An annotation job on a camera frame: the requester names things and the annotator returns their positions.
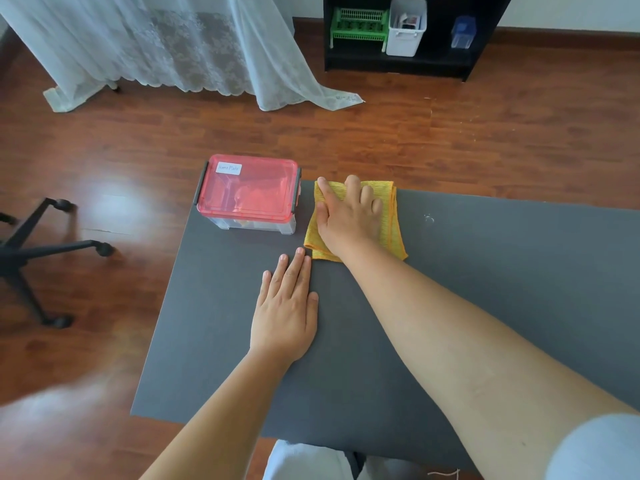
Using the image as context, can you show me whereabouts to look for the white plastic bin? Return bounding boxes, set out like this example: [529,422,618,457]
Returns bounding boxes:
[385,0,429,58]

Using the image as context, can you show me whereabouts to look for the person's right hand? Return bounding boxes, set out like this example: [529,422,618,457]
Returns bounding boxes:
[316,175,384,259]

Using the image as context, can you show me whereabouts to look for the white lace curtain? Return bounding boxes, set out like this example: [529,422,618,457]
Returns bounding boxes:
[0,0,365,113]

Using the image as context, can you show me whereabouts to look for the person's right forearm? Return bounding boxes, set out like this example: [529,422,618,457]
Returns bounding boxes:
[331,234,640,480]

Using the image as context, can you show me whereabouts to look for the person's white shorts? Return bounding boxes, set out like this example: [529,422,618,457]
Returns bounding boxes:
[262,439,362,480]

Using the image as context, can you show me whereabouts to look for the small clear container blue lid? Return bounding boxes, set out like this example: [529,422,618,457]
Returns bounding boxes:
[450,15,477,49]

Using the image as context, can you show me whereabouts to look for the person's left forearm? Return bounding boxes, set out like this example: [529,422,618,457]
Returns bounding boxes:
[140,349,294,480]

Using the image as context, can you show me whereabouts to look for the black shelf unit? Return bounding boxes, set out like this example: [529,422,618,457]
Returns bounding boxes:
[323,0,515,83]

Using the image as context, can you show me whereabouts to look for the clear storage box red lid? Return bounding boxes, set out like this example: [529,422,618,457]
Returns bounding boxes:
[193,154,303,236]

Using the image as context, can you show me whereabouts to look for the yellow cleaning cloth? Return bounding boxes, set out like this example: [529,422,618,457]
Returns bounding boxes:
[303,180,409,263]

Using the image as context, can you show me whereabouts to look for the green plastic basket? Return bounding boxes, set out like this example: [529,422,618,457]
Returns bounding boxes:
[329,7,390,53]

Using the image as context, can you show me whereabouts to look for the person's light blue sleeve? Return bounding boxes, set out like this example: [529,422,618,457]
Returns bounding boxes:
[544,413,640,480]

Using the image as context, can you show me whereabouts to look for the person's left hand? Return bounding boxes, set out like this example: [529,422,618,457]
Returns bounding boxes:
[248,248,320,367]

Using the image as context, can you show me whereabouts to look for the black office chair base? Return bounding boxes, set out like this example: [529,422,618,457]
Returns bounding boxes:
[0,197,115,329]

